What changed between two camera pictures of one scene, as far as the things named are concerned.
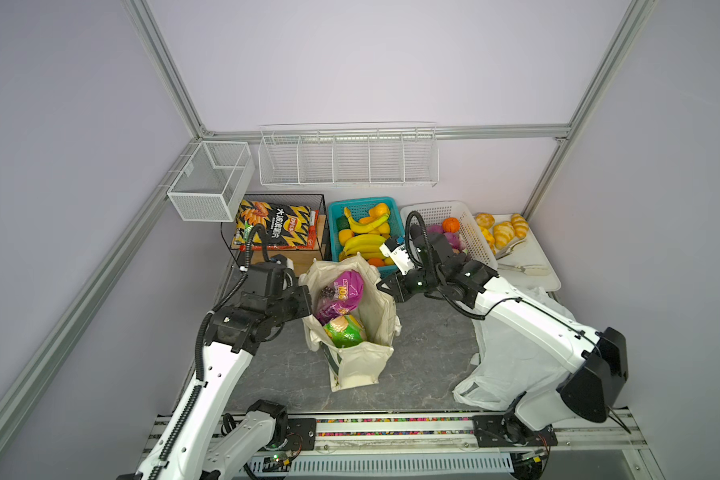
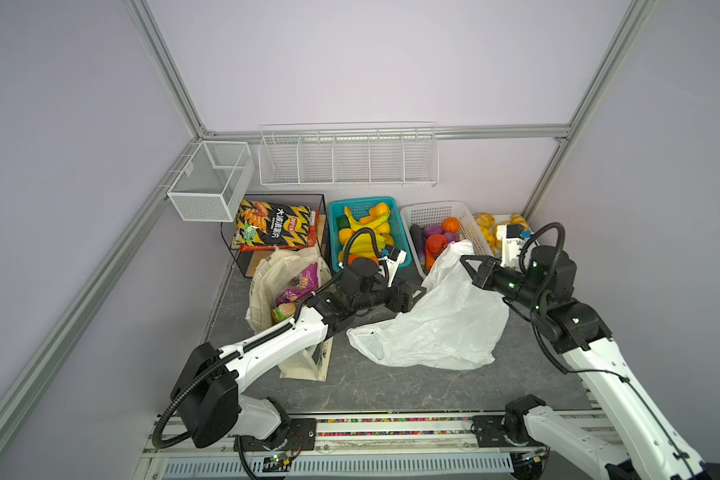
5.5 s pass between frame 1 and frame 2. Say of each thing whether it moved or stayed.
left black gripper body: moved
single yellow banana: stayed
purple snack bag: moved
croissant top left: stayed
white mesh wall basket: stayed
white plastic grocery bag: moved
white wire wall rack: stayed
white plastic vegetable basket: stayed
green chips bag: moved
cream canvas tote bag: moved
